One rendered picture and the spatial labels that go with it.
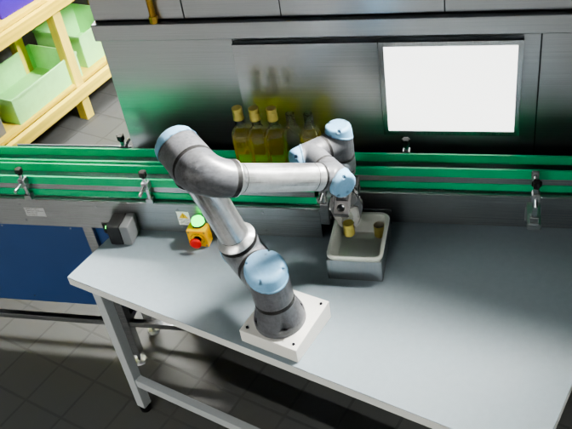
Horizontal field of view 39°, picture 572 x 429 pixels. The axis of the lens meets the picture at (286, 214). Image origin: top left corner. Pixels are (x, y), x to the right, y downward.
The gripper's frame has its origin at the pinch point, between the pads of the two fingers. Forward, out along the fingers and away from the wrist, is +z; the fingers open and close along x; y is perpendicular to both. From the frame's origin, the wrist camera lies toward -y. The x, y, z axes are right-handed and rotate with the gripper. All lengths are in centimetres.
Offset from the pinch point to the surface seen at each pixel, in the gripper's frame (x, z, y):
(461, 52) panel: -32, -36, 38
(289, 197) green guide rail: 20.9, 0.6, 13.2
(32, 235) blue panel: 122, 22, 15
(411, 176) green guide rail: -17.3, -1.5, 22.3
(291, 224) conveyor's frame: 21.4, 10.3, 11.3
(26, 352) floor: 150, 91, 14
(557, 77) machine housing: -61, -26, 40
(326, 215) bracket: 9.2, 6.1, 11.1
